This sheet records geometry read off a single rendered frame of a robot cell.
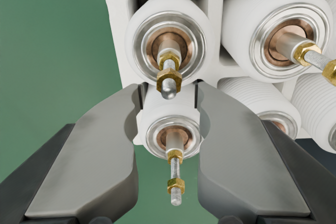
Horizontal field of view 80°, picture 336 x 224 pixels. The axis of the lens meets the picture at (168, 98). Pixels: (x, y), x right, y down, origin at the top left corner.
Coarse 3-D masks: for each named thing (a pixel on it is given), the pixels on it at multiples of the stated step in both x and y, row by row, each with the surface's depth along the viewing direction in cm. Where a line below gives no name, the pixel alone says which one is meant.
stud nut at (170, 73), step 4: (168, 68) 14; (160, 72) 14; (164, 72) 14; (168, 72) 13; (172, 72) 13; (176, 72) 14; (160, 76) 14; (164, 76) 14; (168, 76) 14; (172, 76) 14; (176, 76) 14; (180, 76) 14; (156, 80) 14; (160, 80) 14; (176, 80) 14; (180, 80) 14; (156, 84) 14; (160, 84) 14; (176, 84) 14; (180, 84) 14; (156, 88) 14; (160, 88) 14; (176, 88) 14; (180, 88) 14; (160, 92) 14; (176, 92) 14
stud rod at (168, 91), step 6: (168, 60) 17; (168, 66) 15; (174, 66) 16; (168, 78) 14; (162, 84) 13; (168, 84) 13; (174, 84) 13; (162, 90) 13; (168, 90) 13; (174, 90) 13; (162, 96) 13; (168, 96) 13; (174, 96) 13
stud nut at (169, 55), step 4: (168, 52) 17; (172, 52) 17; (160, 56) 17; (164, 56) 17; (168, 56) 17; (172, 56) 17; (176, 56) 17; (160, 60) 17; (164, 60) 17; (176, 60) 17; (160, 64) 17; (176, 64) 17; (160, 68) 17; (176, 68) 17
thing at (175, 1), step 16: (160, 0) 19; (176, 0) 19; (144, 16) 19; (192, 16) 19; (128, 32) 20; (208, 32) 20; (128, 48) 21; (208, 48) 21; (208, 64) 22; (144, 80) 23; (192, 80) 23
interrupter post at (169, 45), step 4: (164, 40) 20; (168, 40) 20; (172, 40) 20; (160, 44) 20; (164, 44) 19; (168, 44) 18; (172, 44) 19; (176, 44) 19; (160, 48) 18; (164, 48) 18; (168, 48) 18; (172, 48) 18; (176, 48) 18; (160, 52) 18; (164, 52) 18; (176, 52) 18; (180, 56) 18; (180, 60) 18
